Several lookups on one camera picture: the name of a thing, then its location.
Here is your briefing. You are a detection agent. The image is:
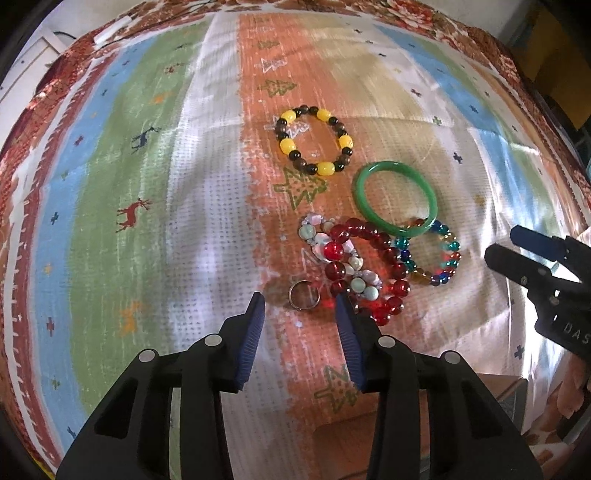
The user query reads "multicolour glass bead bracelet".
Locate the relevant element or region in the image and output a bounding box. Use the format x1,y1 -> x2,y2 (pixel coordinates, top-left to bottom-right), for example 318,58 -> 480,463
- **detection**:
394,219 -> 462,288

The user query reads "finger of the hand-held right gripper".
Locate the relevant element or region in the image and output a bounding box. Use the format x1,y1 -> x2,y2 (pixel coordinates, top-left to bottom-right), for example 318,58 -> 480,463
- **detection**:
510,225 -> 568,265
485,244 -> 563,302

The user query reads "red glass bead bracelet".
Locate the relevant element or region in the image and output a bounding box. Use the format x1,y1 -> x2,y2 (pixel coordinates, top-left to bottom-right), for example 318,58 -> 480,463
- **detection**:
323,218 -> 411,326

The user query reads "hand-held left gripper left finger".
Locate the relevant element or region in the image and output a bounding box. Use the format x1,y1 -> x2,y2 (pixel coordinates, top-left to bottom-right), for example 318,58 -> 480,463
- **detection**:
55,292 -> 266,480

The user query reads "shell and turquoise bead bracelet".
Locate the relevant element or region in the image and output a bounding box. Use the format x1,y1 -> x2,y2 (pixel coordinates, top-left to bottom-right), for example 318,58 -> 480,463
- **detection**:
298,213 -> 384,301

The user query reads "white charger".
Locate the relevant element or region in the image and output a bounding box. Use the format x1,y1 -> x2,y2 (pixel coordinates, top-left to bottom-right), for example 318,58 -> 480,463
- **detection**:
95,16 -> 134,44

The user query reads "yellow and brown bead bracelet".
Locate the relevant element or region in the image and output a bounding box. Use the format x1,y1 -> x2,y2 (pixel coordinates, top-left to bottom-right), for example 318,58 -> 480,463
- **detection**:
273,105 -> 356,177

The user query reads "white headboard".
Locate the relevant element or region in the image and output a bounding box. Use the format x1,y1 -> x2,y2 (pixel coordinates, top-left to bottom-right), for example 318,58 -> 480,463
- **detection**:
0,28 -> 70,112

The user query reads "striped printed mat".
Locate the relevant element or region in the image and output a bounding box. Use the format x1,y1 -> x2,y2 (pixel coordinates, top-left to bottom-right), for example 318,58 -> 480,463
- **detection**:
0,4 -> 587,462

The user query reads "person's right hand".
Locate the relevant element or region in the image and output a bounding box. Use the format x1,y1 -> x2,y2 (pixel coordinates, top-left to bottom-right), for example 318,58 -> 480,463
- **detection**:
553,351 -> 591,419

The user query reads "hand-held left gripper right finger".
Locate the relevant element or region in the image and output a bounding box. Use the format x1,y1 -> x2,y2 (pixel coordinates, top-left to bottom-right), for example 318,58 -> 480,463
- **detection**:
335,293 -> 546,480

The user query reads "green jade bangle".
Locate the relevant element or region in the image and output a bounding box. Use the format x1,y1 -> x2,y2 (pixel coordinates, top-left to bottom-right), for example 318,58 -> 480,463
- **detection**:
353,161 -> 439,238

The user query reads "metal ring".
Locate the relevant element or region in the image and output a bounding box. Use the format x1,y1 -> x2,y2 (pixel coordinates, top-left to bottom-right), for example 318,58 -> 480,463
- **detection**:
288,281 -> 321,311

